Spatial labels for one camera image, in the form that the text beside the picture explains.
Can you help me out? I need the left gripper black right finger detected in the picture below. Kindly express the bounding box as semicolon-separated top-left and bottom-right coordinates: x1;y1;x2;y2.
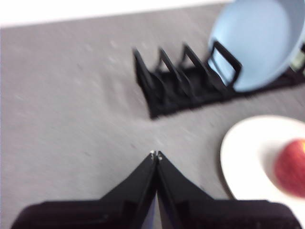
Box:
156;150;302;229

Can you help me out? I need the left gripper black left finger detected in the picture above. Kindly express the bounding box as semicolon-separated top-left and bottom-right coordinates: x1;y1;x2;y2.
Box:
10;150;159;229

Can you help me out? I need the cream yellow plate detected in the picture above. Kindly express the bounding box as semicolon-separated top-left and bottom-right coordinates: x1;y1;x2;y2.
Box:
218;114;305;201

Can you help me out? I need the red yellow apple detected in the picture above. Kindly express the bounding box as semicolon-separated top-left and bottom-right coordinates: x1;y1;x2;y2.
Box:
274;138;305;198

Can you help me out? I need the black plate rack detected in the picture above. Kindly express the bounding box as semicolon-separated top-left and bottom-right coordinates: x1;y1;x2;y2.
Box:
132;40;305;119

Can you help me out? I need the blue plate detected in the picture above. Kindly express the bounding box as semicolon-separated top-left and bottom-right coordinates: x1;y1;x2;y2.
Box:
207;0;305;93

